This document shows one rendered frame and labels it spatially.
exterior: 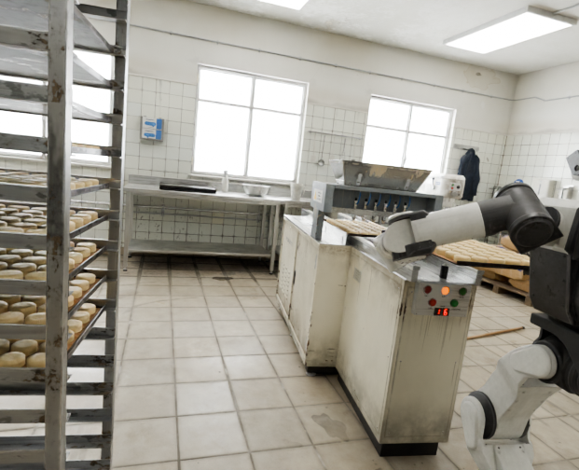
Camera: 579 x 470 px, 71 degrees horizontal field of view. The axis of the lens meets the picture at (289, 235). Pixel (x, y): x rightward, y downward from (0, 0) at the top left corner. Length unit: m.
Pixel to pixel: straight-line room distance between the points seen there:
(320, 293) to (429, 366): 0.77
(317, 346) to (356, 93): 3.99
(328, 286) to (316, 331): 0.28
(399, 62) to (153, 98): 3.27
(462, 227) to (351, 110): 4.73
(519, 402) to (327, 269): 1.27
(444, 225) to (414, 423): 1.18
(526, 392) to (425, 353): 0.59
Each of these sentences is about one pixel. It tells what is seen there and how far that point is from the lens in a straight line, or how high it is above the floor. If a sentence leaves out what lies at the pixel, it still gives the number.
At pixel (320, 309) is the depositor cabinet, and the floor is 0.45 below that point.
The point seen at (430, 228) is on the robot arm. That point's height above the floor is 1.13.
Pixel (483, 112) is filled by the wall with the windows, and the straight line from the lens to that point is 6.92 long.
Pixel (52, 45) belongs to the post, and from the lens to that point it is 0.85.
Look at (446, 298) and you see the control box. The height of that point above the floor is 0.78.
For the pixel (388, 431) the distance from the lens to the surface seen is 2.02.
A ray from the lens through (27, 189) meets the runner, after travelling 0.88.
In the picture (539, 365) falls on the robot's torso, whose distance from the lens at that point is 1.29.
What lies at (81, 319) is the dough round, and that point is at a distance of 1.22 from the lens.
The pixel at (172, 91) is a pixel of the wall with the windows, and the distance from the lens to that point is 5.18.
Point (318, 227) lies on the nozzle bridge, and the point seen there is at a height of 0.92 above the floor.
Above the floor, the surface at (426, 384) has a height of 0.37.
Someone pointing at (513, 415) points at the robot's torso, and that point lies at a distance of 1.50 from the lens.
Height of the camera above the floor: 1.24
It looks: 9 degrees down
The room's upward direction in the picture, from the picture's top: 6 degrees clockwise
